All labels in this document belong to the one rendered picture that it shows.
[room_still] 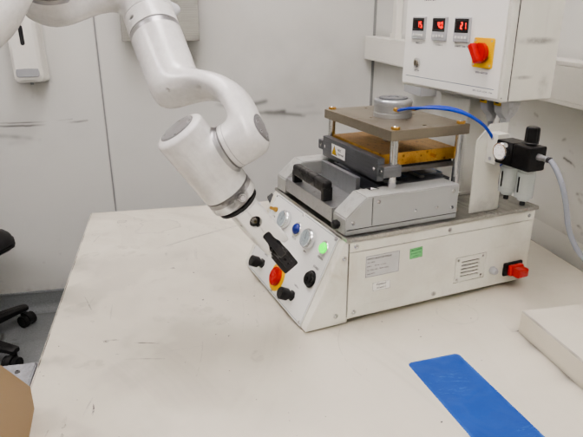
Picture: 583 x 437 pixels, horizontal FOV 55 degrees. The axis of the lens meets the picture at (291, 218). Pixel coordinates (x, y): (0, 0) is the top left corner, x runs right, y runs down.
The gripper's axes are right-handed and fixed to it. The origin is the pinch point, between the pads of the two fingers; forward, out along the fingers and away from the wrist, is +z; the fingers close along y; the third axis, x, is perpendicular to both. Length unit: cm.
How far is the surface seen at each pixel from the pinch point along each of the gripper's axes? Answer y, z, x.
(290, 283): 6.1, 9.2, 1.8
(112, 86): 164, -16, 0
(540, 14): -4, -6, -65
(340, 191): 9.3, 2.4, -18.3
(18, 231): 173, 9, 73
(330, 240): -0.7, 3.0, -8.9
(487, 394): -32.3, 22.9, -9.2
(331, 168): 14.5, 0.0, -20.7
